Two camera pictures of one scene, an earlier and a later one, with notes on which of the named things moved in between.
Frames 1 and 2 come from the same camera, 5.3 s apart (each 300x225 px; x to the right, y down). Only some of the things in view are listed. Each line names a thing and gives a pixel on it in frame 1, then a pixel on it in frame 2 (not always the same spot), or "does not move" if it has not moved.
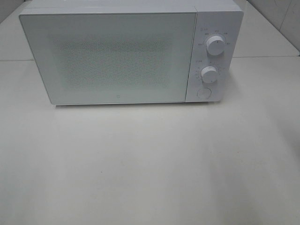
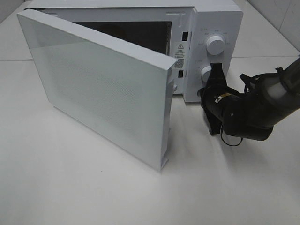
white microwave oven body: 132,52 does not move
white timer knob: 209,74 does not move
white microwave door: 106,58 → 121,91
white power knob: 215,45 does not move
